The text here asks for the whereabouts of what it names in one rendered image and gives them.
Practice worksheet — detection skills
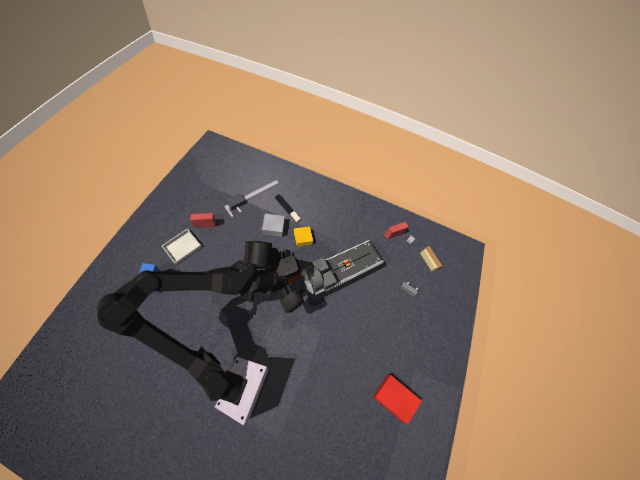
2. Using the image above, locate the yellow cube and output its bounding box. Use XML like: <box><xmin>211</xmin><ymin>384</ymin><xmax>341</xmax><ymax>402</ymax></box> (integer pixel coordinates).
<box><xmin>294</xmin><ymin>227</ymin><xmax>313</xmax><ymax>247</ymax></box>

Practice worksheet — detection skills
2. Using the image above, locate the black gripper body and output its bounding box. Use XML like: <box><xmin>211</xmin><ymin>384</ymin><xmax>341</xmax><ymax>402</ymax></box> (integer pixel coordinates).
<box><xmin>263</xmin><ymin>248</ymin><xmax>304</xmax><ymax>313</ymax></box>

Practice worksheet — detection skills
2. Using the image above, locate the blue cube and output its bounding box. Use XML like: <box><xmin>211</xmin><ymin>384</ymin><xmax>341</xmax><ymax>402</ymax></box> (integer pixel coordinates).
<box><xmin>139</xmin><ymin>264</ymin><xmax>162</xmax><ymax>273</ymax></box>

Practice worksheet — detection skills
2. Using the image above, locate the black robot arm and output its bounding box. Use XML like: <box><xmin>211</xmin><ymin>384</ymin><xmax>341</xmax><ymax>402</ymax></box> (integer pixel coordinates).
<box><xmin>97</xmin><ymin>241</ymin><xmax>301</xmax><ymax>405</ymax></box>

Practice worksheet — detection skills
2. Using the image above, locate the red rectangular block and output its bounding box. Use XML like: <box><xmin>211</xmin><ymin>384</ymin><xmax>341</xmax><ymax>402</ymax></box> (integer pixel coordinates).
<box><xmin>385</xmin><ymin>222</ymin><xmax>409</xmax><ymax>239</ymax></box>
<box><xmin>190</xmin><ymin>214</ymin><xmax>216</xmax><ymax>228</ymax></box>
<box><xmin>373</xmin><ymin>375</ymin><xmax>422</xmax><ymax>425</ymax></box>

